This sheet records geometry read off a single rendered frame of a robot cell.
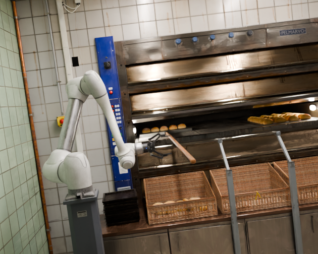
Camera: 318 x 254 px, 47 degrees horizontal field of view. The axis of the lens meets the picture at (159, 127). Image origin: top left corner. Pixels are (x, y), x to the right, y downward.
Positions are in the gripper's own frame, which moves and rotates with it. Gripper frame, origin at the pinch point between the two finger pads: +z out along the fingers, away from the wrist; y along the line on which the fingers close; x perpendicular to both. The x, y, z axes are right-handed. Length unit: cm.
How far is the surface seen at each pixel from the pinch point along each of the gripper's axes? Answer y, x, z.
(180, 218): 60, -6, 2
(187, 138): 3, -55, 21
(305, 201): 59, -4, 101
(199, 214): 59, -6, 17
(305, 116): -2, -69, 139
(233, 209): 55, 5, 42
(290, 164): 26, 6, 89
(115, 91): -46, -53, -38
